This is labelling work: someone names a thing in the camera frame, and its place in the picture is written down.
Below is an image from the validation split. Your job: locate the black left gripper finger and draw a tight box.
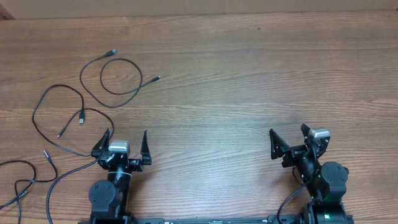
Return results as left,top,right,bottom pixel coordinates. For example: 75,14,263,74
91,129,111,157
141,130,152,166

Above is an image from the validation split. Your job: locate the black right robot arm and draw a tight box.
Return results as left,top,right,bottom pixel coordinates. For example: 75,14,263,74
268,124,354,224

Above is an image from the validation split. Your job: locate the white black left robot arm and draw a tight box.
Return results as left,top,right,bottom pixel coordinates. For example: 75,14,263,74
88,130,152,224

